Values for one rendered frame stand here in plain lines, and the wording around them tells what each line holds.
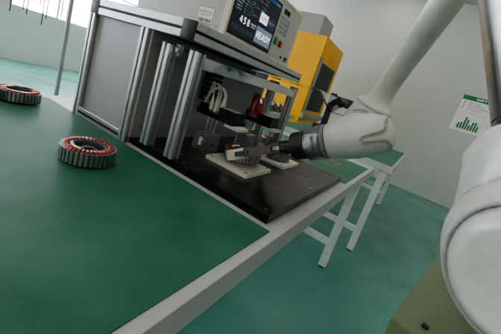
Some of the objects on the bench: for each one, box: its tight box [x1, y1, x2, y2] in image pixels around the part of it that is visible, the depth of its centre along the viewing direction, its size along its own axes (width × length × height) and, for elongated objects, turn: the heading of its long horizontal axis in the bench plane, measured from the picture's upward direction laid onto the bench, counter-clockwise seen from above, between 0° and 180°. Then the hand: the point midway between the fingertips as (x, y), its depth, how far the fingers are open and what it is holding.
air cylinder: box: [192, 130, 221, 151], centre depth 95 cm, size 5×8×6 cm
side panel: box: [72, 12, 152, 143], centre depth 87 cm, size 28×3×32 cm, turn 5°
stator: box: [224, 143, 261, 166], centre depth 88 cm, size 11×11×4 cm
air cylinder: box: [234, 132, 256, 148], centre depth 115 cm, size 5×8×6 cm
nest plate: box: [206, 153, 271, 179], centre depth 88 cm, size 15×15×1 cm
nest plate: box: [260, 156, 299, 170], centre depth 109 cm, size 15×15×1 cm
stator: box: [57, 136, 117, 168], centre depth 64 cm, size 11×11×4 cm
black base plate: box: [131, 136, 341, 224], centre depth 100 cm, size 47×64×2 cm
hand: (243, 153), depth 88 cm, fingers closed on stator, 11 cm apart
